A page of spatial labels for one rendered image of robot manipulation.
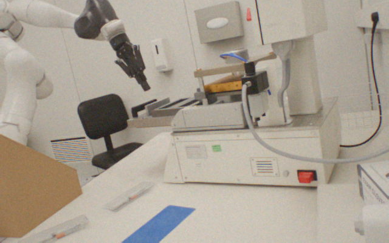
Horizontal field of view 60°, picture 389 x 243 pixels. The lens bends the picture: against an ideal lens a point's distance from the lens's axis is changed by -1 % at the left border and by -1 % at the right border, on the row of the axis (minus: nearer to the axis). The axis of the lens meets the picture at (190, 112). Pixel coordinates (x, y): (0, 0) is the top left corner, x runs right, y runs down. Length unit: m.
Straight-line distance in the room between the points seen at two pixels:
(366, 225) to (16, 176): 0.98
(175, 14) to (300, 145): 1.98
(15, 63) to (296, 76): 0.94
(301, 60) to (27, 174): 0.87
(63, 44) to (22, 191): 2.34
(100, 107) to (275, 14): 2.18
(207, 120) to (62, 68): 2.48
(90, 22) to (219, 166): 0.74
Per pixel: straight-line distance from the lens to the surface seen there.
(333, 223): 0.75
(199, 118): 1.04
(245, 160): 1.01
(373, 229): 0.27
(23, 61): 1.34
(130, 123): 1.27
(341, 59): 2.55
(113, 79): 3.07
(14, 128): 1.30
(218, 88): 1.05
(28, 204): 1.15
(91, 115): 2.85
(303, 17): 0.89
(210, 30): 2.52
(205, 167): 1.08
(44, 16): 1.55
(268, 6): 0.91
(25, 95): 1.34
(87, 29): 1.40
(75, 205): 1.24
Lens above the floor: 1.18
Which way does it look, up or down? 10 degrees down
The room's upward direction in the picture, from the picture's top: 11 degrees counter-clockwise
